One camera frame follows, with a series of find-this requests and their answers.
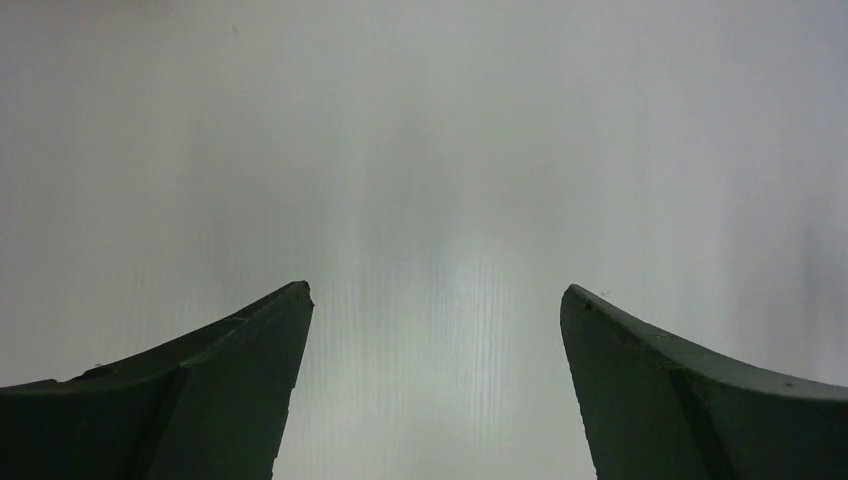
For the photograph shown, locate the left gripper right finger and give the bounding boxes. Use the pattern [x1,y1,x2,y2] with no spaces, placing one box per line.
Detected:
[560,284,847,479]

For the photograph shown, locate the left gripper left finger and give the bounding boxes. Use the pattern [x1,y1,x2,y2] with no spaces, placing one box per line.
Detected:
[1,281,314,479]

